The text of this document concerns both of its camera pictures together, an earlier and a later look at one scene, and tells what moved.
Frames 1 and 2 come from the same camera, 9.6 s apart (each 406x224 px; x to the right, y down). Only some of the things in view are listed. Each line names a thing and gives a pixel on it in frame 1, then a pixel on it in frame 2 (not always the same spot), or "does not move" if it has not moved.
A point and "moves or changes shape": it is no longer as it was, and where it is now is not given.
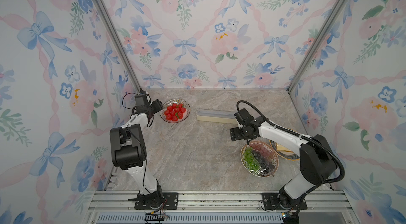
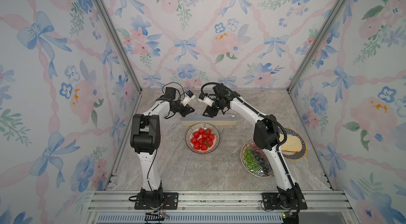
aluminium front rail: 118,207 does not move
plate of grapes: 259,159 does not move
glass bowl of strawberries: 175,110 moves or changes shape
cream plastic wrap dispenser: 221,116 moves or changes shape
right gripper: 236,134 → 211,112
